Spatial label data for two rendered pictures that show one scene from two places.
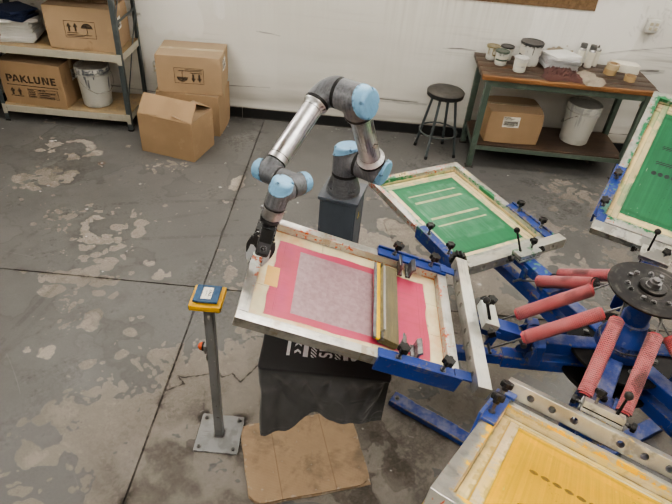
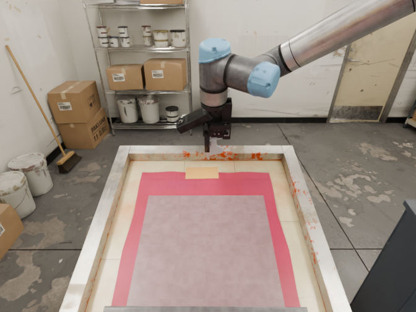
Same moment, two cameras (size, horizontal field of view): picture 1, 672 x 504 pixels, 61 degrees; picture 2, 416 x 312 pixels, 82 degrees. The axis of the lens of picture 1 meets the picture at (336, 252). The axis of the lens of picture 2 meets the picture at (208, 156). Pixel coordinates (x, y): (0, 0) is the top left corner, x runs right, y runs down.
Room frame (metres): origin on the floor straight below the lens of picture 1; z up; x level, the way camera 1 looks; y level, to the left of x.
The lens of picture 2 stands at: (1.56, -0.41, 1.65)
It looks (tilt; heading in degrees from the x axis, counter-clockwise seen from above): 31 degrees down; 90
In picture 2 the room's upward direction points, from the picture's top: straight up
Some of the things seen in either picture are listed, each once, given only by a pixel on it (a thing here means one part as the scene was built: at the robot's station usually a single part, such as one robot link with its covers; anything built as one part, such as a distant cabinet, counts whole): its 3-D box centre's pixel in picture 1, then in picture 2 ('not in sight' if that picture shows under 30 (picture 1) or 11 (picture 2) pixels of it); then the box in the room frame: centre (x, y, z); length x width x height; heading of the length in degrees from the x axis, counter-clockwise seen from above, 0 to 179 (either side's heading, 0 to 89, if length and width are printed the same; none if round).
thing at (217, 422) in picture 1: (214, 372); not in sight; (1.68, 0.50, 0.48); 0.22 x 0.22 x 0.96; 0
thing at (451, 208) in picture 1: (476, 211); not in sight; (2.34, -0.66, 1.05); 1.08 x 0.61 x 0.23; 30
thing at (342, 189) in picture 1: (344, 180); not in sight; (2.19, -0.01, 1.25); 0.15 x 0.15 x 0.10
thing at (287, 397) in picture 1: (323, 407); not in sight; (1.35, -0.01, 0.74); 0.46 x 0.04 x 0.42; 90
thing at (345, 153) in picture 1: (347, 157); not in sight; (2.18, -0.01, 1.37); 0.13 x 0.12 x 0.14; 59
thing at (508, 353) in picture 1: (452, 352); not in sight; (1.56, -0.50, 0.89); 1.24 x 0.06 x 0.06; 90
